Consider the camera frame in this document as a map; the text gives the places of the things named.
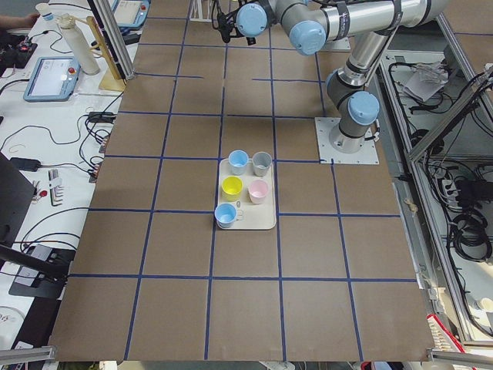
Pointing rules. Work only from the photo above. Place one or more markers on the hex key set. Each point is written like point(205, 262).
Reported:
point(55, 188)

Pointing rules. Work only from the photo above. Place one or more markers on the grey plastic cup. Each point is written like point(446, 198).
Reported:
point(262, 162)

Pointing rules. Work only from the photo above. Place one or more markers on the blue teach pendant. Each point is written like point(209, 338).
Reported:
point(130, 14)
point(53, 80)

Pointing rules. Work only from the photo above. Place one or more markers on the aluminium frame post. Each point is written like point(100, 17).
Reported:
point(107, 23)

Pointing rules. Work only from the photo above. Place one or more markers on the yellow plastic cup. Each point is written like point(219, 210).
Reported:
point(232, 188)

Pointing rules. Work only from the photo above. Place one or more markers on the pink plastic cup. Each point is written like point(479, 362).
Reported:
point(258, 191)

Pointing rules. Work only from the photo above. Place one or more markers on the white plastic tray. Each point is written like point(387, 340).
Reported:
point(255, 216)

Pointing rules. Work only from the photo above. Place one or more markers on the white cylindrical bottle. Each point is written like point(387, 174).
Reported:
point(78, 44)

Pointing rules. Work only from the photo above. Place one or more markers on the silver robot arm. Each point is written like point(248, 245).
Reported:
point(372, 23)

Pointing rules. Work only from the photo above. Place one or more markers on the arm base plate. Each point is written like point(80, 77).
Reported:
point(336, 148)

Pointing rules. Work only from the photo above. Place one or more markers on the light blue plastic cup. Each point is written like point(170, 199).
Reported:
point(225, 215)

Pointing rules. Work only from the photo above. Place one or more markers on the wooden mug tree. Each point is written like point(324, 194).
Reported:
point(112, 79)

